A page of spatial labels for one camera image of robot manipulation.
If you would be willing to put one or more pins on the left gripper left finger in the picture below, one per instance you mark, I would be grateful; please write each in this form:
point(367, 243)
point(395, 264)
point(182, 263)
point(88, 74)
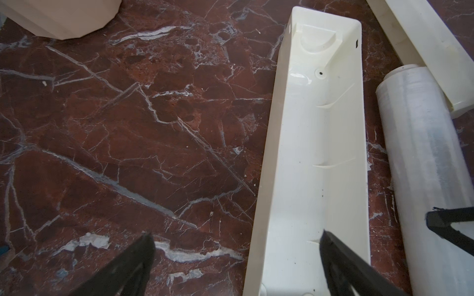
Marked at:
point(126, 275)

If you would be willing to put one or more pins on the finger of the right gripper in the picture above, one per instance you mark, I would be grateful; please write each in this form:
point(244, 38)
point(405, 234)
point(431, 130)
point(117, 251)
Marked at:
point(440, 222)

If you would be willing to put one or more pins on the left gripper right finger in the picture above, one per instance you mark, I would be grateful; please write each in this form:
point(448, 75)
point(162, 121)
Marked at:
point(347, 274)

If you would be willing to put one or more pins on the clear plastic wrap roll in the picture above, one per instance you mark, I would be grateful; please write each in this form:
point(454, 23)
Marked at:
point(429, 174)

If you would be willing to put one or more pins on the cream dispenser base tray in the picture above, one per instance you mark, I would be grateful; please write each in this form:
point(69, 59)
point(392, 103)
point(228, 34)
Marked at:
point(314, 170)

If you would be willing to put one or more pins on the cream dispenser lid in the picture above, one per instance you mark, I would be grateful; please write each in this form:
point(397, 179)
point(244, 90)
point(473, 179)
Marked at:
point(419, 36)

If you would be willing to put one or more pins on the terracotta flower pot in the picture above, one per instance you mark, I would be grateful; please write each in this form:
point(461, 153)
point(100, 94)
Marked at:
point(61, 19)

